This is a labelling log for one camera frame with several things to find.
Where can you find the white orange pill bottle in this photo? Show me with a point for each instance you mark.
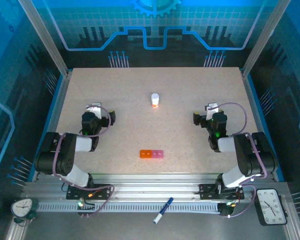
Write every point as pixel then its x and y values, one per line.
pixel 155 103

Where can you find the white bottle cap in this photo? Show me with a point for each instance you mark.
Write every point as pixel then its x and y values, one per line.
pixel 155 95

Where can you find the orange pink pill organizer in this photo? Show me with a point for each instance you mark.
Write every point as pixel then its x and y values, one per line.
pixel 151 154

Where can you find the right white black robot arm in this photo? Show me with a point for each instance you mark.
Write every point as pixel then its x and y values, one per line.
pixel 250 157

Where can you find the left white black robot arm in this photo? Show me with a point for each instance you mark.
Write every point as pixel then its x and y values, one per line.
pixel 65 155

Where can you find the aluminium front beam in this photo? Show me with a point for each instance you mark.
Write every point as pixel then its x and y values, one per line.
pixel 152 185

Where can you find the black controller module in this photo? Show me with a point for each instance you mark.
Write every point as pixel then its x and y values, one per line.
pixel 88 205
pixel 226 210

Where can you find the blue white marker pen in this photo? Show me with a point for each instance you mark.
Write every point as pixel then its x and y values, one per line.
pixel 163 210

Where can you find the black rectangular clock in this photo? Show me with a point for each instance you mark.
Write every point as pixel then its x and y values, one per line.
pixel 271 206

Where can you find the round white green clock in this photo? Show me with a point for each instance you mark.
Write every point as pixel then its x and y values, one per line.
pixel 22 207

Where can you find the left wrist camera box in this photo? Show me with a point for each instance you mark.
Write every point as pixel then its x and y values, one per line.
pixel 96 108

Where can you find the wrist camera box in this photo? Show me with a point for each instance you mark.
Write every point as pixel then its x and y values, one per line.
pixel 212 108
pixel 96 108

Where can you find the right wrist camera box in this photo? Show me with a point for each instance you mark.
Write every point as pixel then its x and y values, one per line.
pixel 212 108

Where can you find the aluminium side rail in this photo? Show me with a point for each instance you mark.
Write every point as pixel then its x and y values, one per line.
pixel 252 100
pixel 60 100

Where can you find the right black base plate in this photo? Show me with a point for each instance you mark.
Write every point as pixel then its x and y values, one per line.
pixel 206 192

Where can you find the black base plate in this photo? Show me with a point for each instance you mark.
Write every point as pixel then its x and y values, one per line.
pixel 105 192
pixel 206 192

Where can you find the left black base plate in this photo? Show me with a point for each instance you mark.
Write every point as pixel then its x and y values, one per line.
pixel 105 192

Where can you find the aluminium frame post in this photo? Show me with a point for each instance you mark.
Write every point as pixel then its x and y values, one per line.
pixel 263 37
pixel 48 37

